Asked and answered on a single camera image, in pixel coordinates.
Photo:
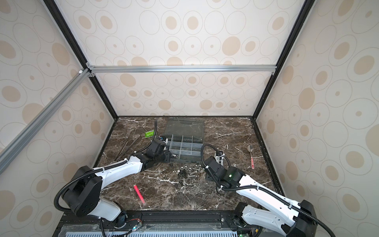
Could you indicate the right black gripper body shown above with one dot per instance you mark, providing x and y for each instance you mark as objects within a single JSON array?
[{"x": 216, "y": 182}]

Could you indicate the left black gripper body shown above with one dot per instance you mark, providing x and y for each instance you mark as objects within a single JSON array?
[{"x": 164, "y": 157}]

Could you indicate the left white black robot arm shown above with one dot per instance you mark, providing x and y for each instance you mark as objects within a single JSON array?
[{"x": 81, "y": 195}]

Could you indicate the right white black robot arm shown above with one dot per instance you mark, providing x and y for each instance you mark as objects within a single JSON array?
[{"x": 285, "y": 216}]

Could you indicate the green snack packet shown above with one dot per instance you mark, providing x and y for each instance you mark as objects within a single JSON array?
[{"x": 150, "y": 133}]

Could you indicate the clear grey compartment organizer box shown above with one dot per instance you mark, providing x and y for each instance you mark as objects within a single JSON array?
[{"x": 185, "y": 139}]

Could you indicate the metal tongs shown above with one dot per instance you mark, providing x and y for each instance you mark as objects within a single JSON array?
[{"x": 127, "y": 145}]

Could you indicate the pink marker pen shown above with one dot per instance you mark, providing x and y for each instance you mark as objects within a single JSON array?
[{"x": 139, "y": 194}]

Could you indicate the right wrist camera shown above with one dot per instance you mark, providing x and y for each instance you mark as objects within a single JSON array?
[{"x": 219, "y": 157}]

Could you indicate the pink handled metal spoon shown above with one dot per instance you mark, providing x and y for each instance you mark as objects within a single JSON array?
[{"x": 250, "y": 150}]

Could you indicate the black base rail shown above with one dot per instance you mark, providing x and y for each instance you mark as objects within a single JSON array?
[{"x": 162, "y": 224}]

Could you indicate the aluminium frame bar back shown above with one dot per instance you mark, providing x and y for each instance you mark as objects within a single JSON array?
[{"x": 183, "y": 69}]

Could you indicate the aluminium frame bar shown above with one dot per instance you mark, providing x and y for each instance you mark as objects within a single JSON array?
[
  {"x": 26, "y": 135},
  {"x": 183, "y": 69}
]

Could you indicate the aluminium frame bar left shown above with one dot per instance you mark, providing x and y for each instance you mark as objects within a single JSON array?
[{"x": 26, "y": 135}]

